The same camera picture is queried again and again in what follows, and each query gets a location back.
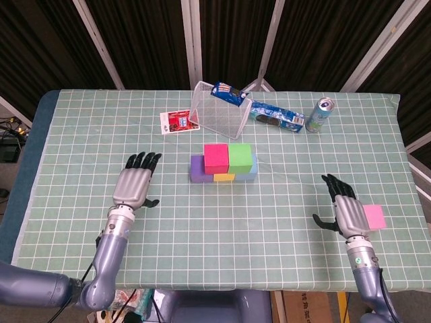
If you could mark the white partition frame post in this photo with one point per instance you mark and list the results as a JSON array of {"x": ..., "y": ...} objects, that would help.
[
  {"x": 97, "y": 43},
  {"x": 13, "y": 109},
  {"x": 380, "y": 50},
  {"x": 419, "y": 168},
  {"x": 192, "y": 43},
  {"x": 267, "y": 43}
]

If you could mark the green checked tablecloth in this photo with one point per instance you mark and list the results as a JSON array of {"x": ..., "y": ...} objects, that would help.
[{"x": 219, "y": 242}]

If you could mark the light blue drink can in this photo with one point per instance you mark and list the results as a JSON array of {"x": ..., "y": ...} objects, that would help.
[{"x": 318, "y": 117}]

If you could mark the yellow foam cube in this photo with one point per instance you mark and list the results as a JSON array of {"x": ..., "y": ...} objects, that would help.
[{"x": 224, "y": 177}]

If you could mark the crimson foam cube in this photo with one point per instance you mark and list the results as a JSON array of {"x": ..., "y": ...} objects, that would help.
[{"x": 215, "y": 156}]

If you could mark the pink foam cube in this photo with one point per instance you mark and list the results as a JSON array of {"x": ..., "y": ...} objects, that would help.
[{"x": 375, "y": 217}]

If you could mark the green foam cube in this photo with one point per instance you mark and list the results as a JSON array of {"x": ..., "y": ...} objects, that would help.
[{"x": 240, "y": 156}]

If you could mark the colourful snack bags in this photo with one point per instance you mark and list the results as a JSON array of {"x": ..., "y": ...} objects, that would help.
[{"x": 131, "y": 303}]

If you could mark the brown cardboard box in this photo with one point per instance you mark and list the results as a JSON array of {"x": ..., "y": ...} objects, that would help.
[{"x": 306, "y": 307}]

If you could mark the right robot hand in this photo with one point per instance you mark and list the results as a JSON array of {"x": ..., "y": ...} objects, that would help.
[{"x": 350, "y": 217}]

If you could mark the black device box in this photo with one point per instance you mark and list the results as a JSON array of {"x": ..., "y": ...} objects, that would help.
[{"x": 9, "y": 150}]

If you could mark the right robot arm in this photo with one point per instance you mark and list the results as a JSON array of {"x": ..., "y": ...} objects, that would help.
[{"x": 370, "y": 279}]

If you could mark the long blue cookie package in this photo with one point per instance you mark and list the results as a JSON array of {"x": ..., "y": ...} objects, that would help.
[{"x": 276, "y": 116}]

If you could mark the purple foam cube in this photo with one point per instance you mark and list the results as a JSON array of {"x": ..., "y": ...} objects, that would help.
[{"x": 198, "y": 170}]

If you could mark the small blue cookie pack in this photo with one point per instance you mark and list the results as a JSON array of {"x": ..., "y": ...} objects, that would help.
[{"x": 229, "y": 92}]

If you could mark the red and white card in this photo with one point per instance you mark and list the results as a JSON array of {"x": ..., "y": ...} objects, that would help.
[{"x": 176, "y": 121}]

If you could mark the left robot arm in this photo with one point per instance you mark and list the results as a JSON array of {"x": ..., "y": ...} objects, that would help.
[{"x": 84, "y": 269}]

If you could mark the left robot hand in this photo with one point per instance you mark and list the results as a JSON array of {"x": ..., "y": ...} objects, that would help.
[{"x": 133, "y": 185}]

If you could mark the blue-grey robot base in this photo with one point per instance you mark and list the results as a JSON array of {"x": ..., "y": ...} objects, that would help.
[{"x": 208, "y": 307}]

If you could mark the light blue foam cube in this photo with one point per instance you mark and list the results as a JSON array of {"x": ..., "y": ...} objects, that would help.
[{"x": 250, "y": 171}]

